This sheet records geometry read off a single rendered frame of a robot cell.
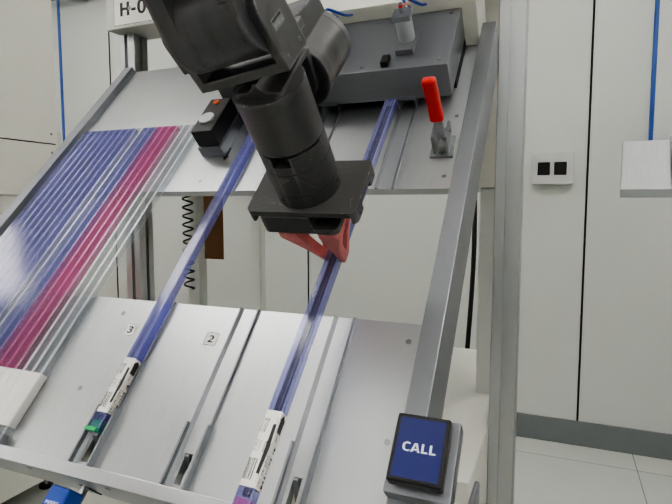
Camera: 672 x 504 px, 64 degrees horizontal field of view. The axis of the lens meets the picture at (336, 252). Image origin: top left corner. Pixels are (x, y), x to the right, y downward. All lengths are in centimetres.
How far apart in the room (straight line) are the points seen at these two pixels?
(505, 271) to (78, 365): 61
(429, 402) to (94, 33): 318
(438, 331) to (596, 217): 185
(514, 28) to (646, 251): 155
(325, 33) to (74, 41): 315
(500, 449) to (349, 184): 61
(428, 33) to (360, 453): 54
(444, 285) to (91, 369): 39
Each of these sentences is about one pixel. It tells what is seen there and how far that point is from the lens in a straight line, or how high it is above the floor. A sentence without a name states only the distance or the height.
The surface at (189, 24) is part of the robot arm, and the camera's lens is 38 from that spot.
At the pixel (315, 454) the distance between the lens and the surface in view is 48.
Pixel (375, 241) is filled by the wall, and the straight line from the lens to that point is 244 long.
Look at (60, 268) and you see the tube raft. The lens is 78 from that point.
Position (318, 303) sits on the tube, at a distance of 49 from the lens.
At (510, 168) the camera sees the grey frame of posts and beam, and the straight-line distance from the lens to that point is 87.
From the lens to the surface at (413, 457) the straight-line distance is 41.
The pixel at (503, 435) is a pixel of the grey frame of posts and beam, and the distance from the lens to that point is 95.
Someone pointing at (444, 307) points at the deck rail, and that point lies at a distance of 51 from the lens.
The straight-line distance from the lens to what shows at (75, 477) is 57.
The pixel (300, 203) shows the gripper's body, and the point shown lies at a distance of 45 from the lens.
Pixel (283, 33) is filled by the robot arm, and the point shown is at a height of 108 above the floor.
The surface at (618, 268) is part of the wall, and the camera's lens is 233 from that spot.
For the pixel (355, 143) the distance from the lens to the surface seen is 72.
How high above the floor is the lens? 97
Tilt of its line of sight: 5 degrees down
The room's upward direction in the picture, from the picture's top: straight up
